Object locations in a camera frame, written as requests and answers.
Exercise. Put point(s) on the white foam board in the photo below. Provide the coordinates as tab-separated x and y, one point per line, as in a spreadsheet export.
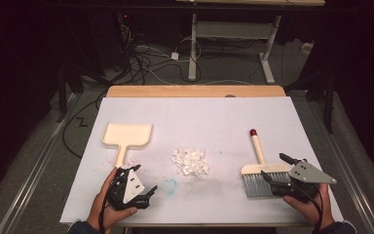
224	113

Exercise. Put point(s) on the black stand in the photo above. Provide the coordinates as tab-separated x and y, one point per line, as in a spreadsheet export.
61	97
329	104

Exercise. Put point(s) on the person's right hand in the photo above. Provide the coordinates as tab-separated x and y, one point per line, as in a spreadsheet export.
311	211

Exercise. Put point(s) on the pile of white paper scraps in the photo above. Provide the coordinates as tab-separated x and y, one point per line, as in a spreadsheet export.
190	161

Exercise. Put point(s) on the metal floor rail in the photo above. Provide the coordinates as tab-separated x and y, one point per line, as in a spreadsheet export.
35	165
347	169

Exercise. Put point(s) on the white metal desk frame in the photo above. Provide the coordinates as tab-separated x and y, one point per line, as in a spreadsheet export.
193	48

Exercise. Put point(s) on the cream hand brush grey bristles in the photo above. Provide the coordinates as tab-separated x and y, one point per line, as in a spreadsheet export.
258	148

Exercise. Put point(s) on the wooden table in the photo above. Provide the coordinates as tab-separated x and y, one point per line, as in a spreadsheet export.
175	91

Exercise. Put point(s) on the person's left hand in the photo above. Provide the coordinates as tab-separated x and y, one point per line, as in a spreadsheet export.
99	211

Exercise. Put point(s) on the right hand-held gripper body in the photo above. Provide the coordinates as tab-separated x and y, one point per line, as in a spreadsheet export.
308	172

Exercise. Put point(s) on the cream plastic dustpan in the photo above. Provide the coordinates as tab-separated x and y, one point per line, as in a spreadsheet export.
126	135

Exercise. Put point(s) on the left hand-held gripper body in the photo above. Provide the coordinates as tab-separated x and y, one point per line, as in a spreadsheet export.
131	187

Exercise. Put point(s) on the white power adapter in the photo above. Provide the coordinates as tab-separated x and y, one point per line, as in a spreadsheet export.
175	56

